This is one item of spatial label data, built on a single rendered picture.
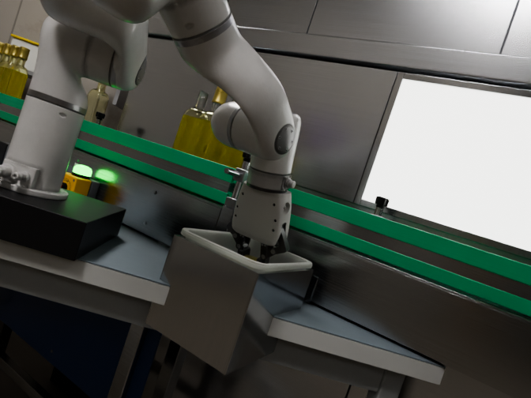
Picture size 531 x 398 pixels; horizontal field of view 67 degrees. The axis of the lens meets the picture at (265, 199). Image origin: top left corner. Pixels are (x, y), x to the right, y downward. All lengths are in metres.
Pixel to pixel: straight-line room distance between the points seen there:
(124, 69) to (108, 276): 0.34
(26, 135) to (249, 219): 0.40
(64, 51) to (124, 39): 0.13
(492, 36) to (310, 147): 0.49
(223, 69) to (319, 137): 0.57
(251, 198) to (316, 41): 0.61
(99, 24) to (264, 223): 0.40
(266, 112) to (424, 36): 0.66
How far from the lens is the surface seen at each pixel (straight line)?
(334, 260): 0.82
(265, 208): 0.69
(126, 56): 0.71
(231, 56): 0.54
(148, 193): 0.97
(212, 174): 0.88
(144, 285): 0.68
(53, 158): 0.77
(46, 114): 0.76
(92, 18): 0.68
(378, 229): 0.82
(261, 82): 0.54
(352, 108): 1.06
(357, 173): 1.02
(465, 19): 1.14
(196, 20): 0.52
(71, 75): 0.78
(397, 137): 1.02
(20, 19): 4.52
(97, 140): 1.17
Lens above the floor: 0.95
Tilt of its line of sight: 2 degrees down
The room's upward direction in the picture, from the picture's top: 19 degrees clockwise
